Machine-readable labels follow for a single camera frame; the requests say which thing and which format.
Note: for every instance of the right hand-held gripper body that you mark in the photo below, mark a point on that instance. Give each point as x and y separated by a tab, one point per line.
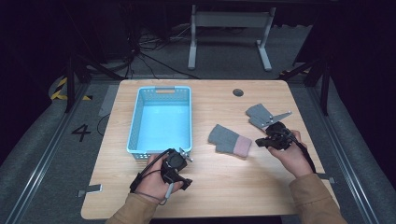
278	135

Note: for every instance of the metal floor rail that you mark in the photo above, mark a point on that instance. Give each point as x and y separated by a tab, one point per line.
43	158
345	161

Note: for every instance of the yellow black hazard tape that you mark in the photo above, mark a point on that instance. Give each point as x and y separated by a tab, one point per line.
59	90

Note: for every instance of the grey metal desk frame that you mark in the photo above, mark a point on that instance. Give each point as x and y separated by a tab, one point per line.
230	19

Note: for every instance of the light blue plastic basket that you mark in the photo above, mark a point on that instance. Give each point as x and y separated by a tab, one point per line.
163	124

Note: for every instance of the grey knit glove pink cuff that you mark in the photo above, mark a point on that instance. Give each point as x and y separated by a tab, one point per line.
227	140

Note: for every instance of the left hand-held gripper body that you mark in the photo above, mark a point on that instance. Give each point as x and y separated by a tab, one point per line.
174	163

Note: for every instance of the person's right hand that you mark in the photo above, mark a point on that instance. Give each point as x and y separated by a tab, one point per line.
295	158

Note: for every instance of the black metal stand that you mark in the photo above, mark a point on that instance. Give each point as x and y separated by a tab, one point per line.
325	87
71	84

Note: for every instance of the grey floor tape patch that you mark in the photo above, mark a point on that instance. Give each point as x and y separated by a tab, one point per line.
109	101

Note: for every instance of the metal table bracket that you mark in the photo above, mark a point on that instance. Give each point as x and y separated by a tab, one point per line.
91	188
327	178

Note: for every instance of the person's left hand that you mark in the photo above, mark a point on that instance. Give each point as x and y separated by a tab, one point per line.
149	183

